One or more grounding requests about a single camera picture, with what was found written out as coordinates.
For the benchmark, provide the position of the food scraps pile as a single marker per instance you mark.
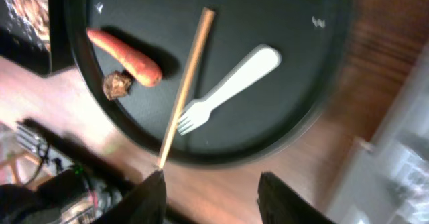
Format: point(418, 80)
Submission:
point(32, 17)

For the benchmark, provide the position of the brown food lump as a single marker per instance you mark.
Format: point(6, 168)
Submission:
point(116, 85)

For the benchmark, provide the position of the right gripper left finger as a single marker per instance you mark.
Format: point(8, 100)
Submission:
point(146, 203)

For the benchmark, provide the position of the white plastic fork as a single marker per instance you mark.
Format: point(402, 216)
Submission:
point(257, 64)

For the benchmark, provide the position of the wooden chopstick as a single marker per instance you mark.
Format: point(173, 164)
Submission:
point(196, 51)

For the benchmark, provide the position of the orange carrot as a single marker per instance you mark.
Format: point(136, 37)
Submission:
point(137, 64)

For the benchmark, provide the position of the grey dishwasher rack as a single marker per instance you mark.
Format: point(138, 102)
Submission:
point(386, 178)

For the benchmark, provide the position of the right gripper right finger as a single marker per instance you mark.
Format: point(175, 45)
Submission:
point(278, 204)

